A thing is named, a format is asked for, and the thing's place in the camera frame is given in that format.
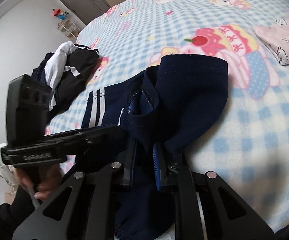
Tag white toy shelf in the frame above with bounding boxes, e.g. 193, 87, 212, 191
58, 19, 81, 43

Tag navy white-striped shorts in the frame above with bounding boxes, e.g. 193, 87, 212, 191
82, 54, 228, 239

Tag folded pink cartoon garment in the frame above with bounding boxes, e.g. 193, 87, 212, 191
255, 16, 289, 66

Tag pile of dark clothes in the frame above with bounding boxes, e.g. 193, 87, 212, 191
31, 41, 100, 120

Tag blue checkered cartoon blanket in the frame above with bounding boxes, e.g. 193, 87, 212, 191
46, 0, 289, 231

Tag red blue plush toy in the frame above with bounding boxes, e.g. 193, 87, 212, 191
53, 8, 69, 21

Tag person's left hand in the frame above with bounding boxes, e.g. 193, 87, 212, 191
15, 163, 65, 201

